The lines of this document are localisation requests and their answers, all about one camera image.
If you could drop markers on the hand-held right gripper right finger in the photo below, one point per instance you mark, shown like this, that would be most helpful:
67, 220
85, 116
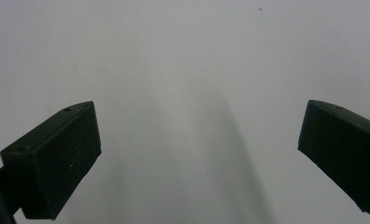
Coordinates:
345, 155

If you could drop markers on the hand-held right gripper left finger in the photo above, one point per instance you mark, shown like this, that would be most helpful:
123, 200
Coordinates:
55, 161

